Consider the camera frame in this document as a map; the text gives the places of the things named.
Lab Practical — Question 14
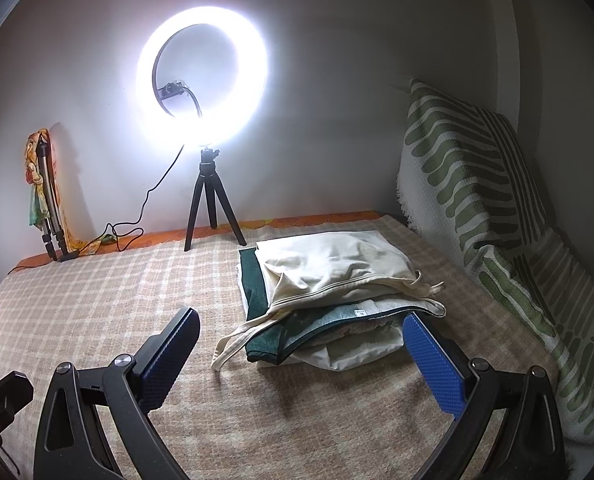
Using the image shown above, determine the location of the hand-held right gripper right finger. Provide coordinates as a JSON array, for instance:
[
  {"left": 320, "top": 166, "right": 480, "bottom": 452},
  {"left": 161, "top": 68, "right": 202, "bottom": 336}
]
[{"left": 402, "top": 312, "right": 568, "bottom": 480}]

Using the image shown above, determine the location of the folded silver tripod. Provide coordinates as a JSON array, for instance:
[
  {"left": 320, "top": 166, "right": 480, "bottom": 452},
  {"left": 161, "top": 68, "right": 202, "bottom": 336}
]
[{"left": 34, "top": 141, "right": 73, "bottom": 262}]

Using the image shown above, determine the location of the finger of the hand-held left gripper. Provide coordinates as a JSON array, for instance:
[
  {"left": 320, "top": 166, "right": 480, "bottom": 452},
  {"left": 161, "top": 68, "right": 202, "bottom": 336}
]
[{"left": 0, "top": 371, "right": 34, "bottom": 461}]

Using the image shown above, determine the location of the light teal garment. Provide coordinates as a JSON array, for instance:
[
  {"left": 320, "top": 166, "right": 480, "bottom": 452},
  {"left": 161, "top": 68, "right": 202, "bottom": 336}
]
[{"left": 272, "top": 302, "right": 413, "bottom": 356}]

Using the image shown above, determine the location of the beige checked blanket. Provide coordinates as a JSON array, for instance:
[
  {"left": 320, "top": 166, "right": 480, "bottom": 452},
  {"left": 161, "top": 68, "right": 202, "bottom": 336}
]
[{"left": 0, "top": 214, "right": 572, "bottom": 480}]

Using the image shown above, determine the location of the black power cable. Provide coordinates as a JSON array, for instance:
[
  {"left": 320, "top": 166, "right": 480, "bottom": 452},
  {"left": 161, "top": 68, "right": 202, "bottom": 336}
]
[{"left": 62, "top": 80, "right": 205, "bottom": 261}]

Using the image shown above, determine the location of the white ring light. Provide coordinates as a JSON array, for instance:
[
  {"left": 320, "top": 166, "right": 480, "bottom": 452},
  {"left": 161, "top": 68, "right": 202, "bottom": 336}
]
[{"left": 136, "top": 6, "right": 271, "bottom": 150}]

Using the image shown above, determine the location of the green striped white cushion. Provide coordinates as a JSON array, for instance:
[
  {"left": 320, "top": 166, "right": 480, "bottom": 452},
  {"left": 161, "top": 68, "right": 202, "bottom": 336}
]
[{"left": 464, "top": 227, "right": 594, "bottom": 446}]

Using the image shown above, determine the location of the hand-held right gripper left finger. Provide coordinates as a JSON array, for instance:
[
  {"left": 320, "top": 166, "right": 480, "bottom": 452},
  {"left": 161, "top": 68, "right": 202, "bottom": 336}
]
[{"left": 33, "top": 306, "right": 201, "bottom": 480}]

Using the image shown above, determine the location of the dark green garment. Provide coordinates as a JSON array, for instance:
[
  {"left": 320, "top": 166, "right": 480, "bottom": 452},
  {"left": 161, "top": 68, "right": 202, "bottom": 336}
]
[{"left": 237, "top": 247, "right": 413, "bottom": 365}]

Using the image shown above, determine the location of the orange bed sheet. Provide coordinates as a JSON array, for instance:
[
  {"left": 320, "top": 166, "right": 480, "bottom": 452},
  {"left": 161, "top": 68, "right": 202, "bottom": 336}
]
[{"left": 7, "top": 210, "right": 383, "bottom": 273}]

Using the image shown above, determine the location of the green leaf-pattern white cushion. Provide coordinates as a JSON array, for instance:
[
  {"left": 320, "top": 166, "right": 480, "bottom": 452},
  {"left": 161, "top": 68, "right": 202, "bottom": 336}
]
[{"left": 396, "top": 79, "right": 550, "bottom": 273}]

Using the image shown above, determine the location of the cream cloth garment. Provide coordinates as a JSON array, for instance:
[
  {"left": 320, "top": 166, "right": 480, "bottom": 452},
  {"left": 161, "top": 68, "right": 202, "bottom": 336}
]
[{"left": 212, "top": 230, "right": 448, "bottom": 372}]

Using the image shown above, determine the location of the small black tripod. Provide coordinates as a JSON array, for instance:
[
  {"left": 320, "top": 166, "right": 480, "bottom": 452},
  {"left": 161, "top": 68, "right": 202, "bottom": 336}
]
[{"left": 183, "top": 146, "right": 248, "bottom": 253}]

